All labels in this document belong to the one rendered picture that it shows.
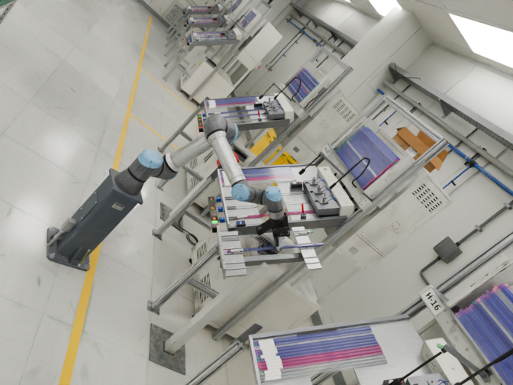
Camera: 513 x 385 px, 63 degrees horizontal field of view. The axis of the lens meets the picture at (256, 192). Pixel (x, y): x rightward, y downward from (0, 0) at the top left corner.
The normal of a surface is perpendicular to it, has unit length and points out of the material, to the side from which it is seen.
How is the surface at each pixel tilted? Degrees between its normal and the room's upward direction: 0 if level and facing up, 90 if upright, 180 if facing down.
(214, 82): 90
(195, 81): 90
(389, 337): 44
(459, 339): 90
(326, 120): 90
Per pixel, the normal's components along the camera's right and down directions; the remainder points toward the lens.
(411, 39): 0.17, 0.52
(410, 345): 0.01, -0.85
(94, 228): 0.33, 0.64
